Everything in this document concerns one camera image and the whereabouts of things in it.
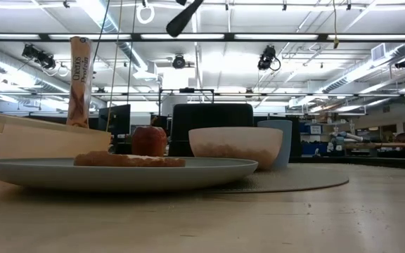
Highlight Cheerios Protein cereal box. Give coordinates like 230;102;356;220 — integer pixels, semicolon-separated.
65;35;94;129

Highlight bagel half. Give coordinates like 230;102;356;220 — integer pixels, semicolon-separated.
73;150;187;169

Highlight light blue cup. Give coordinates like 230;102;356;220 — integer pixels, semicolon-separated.
257;119;293;169

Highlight blue-grey round plate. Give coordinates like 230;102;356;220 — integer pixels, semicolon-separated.
0;156;259;193

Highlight black toaster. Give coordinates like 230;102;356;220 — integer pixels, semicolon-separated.
168;103;255;157

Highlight black computer monitor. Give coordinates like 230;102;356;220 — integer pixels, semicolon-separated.
98;103;131;136

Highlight red apple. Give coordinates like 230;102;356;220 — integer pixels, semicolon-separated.
131;125;169;158

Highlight pale pink bowl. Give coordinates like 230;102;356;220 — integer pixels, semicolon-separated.
188;126;284;171

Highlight orange translucent bin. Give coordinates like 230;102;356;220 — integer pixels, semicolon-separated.
0;111;113;162

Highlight grey round placemat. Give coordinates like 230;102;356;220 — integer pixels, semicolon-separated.
204;164;350;195

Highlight wooden background workbench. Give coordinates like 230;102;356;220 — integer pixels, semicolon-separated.
342;141;405;149

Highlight white looped cable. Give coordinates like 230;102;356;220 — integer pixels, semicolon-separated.
136;1;155;25

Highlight black metal rack frame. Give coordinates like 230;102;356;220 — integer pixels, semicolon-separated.
157;87;215;117

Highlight yellow hanging cable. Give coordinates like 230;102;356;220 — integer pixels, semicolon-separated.
331;0;340;50

